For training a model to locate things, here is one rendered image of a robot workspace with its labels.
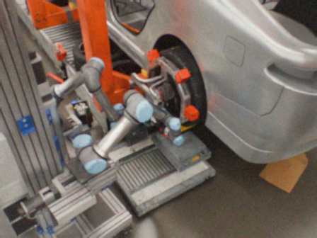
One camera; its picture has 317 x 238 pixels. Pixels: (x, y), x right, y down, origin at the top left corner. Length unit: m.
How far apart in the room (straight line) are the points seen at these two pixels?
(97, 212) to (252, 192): 1.39
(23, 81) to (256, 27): 1.26
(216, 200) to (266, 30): 1.66
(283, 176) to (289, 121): 1.38
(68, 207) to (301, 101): 1.48
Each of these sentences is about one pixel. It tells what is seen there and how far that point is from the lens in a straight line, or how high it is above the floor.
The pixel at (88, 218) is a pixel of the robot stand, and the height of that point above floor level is 0.21.
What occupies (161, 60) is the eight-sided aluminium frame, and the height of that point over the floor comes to 1.12.
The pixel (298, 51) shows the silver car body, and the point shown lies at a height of 1.62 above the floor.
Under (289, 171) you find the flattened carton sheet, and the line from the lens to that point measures 3.42.
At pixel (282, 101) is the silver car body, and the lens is 1.94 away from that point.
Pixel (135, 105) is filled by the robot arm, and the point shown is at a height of 1.28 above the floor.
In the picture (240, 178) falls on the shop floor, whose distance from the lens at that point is 3.23.
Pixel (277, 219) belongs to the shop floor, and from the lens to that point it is 3.05.
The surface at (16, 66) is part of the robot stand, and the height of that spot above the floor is 1.58.
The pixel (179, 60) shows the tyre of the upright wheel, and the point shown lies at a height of 1.16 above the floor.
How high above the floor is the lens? 2.45
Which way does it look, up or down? 41 degrees down
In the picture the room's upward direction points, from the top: straight up
